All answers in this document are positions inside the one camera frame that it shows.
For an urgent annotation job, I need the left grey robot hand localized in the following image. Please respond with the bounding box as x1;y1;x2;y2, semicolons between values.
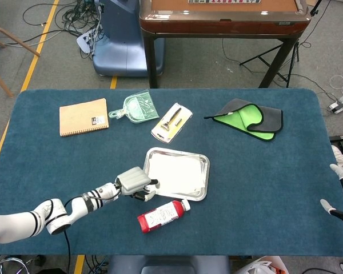
114;166;160;203

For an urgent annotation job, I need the white paper sheet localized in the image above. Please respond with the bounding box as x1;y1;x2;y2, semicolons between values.
148;154;206;196

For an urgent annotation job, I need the blue mobile robot base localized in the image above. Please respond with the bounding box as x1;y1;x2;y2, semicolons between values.
91;0;166;77

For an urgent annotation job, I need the silver metal tray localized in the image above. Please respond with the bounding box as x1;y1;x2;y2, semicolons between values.
142;147;211;202

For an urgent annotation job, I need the red juice bottle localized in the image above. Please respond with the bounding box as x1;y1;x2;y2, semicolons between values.
137;199;192;234

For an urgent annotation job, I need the white shoe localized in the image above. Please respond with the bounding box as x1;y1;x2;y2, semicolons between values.
331;144;343;169

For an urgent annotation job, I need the razor in yellow blister pack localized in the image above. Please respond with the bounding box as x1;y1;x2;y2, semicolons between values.
150;102;194;144

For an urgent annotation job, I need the green dustpan in plastic bag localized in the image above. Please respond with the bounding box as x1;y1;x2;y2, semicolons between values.
107;89;160;125

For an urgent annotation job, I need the tan spiral notebook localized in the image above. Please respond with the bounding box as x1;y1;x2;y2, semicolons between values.
59;98;110;138

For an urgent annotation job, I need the grey robot torso base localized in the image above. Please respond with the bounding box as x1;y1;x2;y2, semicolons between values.
107;255;231;274

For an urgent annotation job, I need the white power strip with plugs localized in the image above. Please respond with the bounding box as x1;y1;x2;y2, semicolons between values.
328;94;343;114

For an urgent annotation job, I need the blue felt table mat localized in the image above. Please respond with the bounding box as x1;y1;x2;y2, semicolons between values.
0;88;342;256

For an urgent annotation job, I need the white plastic bag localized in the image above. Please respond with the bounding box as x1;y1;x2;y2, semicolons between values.
234;255;289;274

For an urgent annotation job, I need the green and grey microfiber cloth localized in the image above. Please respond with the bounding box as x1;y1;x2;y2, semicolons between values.
203;98;284;142

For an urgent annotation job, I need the brown mahjong table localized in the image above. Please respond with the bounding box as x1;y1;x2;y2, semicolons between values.
139;0;312;88

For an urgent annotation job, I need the wooden chair with white seat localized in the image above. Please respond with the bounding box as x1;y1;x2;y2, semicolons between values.
0;7;41;99

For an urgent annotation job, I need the white power strip with cables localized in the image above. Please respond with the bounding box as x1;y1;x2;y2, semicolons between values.
76;30;97;54

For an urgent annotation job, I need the black floor cable tangle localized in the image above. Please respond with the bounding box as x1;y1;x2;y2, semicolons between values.
22;0;103;59

